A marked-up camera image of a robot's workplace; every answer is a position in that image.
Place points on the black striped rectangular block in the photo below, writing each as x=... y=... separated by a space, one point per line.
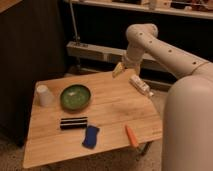
x=73 y=123

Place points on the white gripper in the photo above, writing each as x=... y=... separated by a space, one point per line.
x=128 y=63

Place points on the grey baseboard rail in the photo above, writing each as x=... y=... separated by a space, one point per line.
x=108 y=54

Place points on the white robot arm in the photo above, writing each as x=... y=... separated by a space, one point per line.
x=187 y=138

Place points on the green bowl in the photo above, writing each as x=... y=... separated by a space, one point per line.
x=75 y=97

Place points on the metal pole stand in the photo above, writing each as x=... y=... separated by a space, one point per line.
x=76 y=35

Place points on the white tube bottle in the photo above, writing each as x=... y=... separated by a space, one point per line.
x=141 y=86

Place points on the orange carrot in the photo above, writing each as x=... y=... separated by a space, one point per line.
x=132 y=138

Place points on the blue sponge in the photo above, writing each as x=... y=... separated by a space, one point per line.
x=90 y=139

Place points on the white plastic cup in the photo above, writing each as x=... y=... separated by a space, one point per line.
x=45 y=95

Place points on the wooden shelf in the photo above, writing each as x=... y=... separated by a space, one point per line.
x=144 y=8

